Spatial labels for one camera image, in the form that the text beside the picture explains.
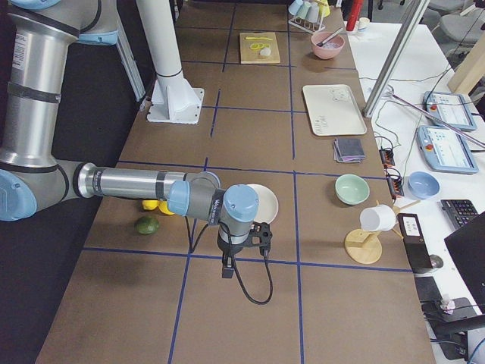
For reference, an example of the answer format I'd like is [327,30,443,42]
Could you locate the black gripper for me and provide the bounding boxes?
[217,221,273,279]

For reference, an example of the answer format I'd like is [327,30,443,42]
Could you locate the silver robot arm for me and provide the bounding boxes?
[1,1,272,278]

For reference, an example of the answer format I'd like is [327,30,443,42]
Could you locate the white tray with bear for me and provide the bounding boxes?
[302,84,367,137]

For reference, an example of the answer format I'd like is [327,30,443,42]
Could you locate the cream round plate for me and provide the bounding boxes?
[249,184,279,224]

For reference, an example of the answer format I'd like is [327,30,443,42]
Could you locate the yellow lemon near plate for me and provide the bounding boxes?
[158,200,174,215]

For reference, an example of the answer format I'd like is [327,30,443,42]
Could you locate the green lime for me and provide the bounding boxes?
[134,215,160,235]

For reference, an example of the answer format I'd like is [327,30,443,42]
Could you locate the wooden mug stand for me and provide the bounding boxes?
[344,200,420,265]

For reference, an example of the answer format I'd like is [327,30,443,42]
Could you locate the green bowl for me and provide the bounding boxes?
[335,174,370,206]

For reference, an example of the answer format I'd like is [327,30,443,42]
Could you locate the white mug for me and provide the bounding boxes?
[359,204,397,231]

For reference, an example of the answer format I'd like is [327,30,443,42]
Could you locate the black box with label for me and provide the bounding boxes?
[397,213,433,274]

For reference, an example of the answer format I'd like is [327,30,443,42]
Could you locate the blue bowl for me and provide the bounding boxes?
[407,171,440,199]

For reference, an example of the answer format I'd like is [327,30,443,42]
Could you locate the lemon slice top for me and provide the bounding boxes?
[249,42,270,51]

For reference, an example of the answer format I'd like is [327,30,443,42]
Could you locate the wooden cutting board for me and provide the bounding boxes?
[239,32,280,64]

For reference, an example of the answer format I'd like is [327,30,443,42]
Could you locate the yellow plastic knife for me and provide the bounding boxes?
[245,36,273,41]

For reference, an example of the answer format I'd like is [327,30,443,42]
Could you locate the black keyboard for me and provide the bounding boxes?
[440,199,478,229]

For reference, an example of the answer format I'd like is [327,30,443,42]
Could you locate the metal black-tipped scoop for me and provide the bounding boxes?
[316,27,343,47]

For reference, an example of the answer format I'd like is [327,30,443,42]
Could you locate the pink bowl with ice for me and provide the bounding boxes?
[311,31,346,60]

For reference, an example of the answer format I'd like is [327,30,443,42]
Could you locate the near teach pendant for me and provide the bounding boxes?
[416,126,478,174]

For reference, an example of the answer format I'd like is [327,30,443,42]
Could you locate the teach pendant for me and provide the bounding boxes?
[424,92,477,132]
[416,126,478,174]

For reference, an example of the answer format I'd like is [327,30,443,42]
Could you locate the white cup rack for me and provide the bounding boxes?
[288,17,326,33]

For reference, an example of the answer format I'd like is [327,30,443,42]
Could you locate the grey cup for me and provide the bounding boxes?
[305,2,320,24]

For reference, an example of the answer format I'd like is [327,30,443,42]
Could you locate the light blue cup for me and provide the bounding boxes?
[288,0,304,17]

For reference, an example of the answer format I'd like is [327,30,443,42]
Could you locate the far teach pendant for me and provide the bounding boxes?
[424,92,477,132]

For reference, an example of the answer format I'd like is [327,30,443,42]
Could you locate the yellow cup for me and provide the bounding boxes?
[314,0,330,18]

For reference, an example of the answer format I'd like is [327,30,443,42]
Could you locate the red bottle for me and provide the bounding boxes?
[346,0,364,32]

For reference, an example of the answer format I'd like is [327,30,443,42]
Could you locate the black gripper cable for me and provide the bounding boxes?
[184,215,274,305]

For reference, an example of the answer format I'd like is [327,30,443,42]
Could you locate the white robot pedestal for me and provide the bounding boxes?
[136,0,205,124]

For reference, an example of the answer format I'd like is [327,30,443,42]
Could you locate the aluminium frame post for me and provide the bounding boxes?
[362,0,430,118]

